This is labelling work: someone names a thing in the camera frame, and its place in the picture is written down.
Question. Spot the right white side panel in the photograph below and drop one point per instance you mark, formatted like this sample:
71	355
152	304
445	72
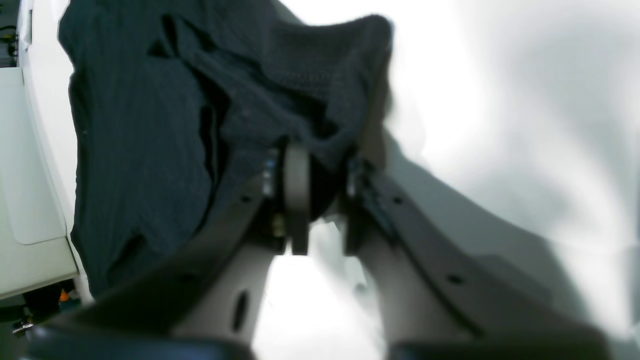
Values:
38	156

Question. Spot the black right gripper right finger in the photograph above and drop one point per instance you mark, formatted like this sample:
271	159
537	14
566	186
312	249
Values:
436	302

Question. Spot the black T-shirt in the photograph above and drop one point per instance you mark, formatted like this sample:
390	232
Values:
176	104

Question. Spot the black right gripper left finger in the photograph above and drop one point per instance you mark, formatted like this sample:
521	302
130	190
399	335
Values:
202	303

